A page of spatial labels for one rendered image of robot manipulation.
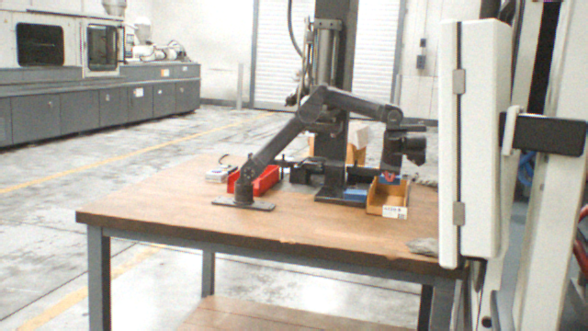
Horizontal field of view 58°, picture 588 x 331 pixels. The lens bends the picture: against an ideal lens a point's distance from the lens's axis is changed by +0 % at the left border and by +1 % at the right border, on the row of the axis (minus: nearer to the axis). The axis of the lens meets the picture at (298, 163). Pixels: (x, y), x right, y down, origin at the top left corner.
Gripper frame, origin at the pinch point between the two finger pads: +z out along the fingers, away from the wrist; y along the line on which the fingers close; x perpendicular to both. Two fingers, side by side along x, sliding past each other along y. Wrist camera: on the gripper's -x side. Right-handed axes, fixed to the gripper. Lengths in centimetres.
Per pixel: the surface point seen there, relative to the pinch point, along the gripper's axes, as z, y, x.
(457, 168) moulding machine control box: -68, -63, -14
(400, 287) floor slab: 160, 66, -7
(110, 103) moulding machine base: 336, 423, 443
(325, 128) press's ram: 0.2, 22.5, 25.9
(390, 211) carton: 2.9, -11.6, -1.8
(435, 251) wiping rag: -12.2, -36.4, -15.1
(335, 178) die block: 16.0, 12.7, 20.6
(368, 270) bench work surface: -5.8, -41.0, 1.2
